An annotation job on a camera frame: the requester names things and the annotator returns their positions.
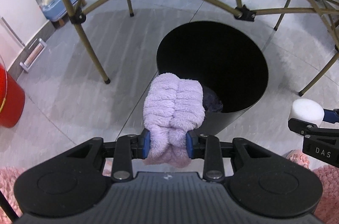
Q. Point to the white mop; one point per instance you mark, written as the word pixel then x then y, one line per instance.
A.
pixel 33 54

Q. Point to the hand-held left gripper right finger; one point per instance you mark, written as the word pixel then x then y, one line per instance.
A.
pixel 190 145

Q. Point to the purple plush headband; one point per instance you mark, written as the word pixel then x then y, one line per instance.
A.
pixel 172 107

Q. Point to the olive folding camping table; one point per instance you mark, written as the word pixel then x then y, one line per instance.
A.
pixel 243 13

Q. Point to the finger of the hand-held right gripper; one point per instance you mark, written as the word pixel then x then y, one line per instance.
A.
pixel 332 116
pixel 304 130

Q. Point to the black round waste bin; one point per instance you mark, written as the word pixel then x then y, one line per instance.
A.
pixel 212 54

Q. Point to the dark cloth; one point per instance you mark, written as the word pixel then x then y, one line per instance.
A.
pixel 212 100

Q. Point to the white foam disc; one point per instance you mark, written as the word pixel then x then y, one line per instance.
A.
pixel 306 110

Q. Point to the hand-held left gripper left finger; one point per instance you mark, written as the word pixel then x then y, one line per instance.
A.
pixel 145 144

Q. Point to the pink fleece trouser leg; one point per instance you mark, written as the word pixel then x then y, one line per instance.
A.
pixel 328 187
pixel 10 187

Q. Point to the red bucket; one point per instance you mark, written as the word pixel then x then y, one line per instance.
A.
pixel 9 99

